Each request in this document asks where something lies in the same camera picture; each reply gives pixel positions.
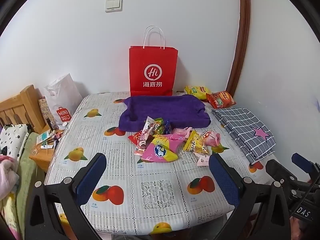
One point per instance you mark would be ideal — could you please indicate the wooden door frame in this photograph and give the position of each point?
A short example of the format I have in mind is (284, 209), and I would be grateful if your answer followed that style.
(243, 30)

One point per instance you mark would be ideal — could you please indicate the grey checked cloth pink star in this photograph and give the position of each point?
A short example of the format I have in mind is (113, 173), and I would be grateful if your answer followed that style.
(240, 125)

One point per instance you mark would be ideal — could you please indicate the wooden headboard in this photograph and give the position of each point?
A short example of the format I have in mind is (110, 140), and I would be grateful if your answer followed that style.
(22, 102)

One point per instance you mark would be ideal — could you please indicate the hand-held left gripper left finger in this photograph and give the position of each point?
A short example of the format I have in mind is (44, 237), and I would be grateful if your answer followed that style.
(91, 177)

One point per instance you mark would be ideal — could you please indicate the red paper shopping bag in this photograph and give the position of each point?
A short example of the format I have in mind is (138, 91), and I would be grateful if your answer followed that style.
(152, 60)

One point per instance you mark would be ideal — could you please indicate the pink blanket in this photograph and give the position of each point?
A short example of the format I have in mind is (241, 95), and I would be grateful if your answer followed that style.
(6, 170)

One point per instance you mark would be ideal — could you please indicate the white light switch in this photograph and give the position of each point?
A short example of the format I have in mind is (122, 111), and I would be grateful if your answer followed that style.
(113, 4)

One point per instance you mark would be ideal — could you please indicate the green blanket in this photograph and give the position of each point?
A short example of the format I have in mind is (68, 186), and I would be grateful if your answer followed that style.
(25, 172)

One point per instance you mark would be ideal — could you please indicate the red chips bag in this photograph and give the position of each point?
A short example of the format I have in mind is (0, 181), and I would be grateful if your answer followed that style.
(221, 99)

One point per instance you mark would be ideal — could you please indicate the wooden nightstand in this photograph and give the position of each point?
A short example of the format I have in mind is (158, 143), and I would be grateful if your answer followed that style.
(42, 158)

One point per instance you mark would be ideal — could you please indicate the fruit print tablecloth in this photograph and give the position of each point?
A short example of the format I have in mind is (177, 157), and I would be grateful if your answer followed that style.
(150, 180)

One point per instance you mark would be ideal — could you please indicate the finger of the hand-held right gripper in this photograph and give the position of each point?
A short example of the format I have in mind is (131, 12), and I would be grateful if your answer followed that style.
(277, 170)
(303, 162)

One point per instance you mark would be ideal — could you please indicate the small patterned paper bag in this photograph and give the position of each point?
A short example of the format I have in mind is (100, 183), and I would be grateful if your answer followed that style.
(45, 110)

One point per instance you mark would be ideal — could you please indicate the white floral pillow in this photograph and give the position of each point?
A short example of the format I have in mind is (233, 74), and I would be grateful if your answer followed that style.
(13, 136)

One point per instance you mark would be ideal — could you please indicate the white plastic shopping bag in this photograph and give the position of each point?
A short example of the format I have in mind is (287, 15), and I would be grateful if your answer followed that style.
(62, 97)

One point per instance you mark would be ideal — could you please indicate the pile of snack packets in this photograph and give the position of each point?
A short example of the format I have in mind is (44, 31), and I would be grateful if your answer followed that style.
(160, 152)

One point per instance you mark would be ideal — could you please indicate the purple towel tray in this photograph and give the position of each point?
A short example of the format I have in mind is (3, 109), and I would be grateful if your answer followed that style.
(165, 107)

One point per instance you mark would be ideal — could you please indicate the green rice cracker packet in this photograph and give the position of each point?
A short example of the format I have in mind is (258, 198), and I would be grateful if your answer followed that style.
(159, 127)

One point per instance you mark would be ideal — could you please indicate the yellow chips bag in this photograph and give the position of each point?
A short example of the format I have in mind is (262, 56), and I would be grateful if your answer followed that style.
(196, 91)

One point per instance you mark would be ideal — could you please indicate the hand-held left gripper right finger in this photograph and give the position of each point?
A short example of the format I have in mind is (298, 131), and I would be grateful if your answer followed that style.
(223, 180)

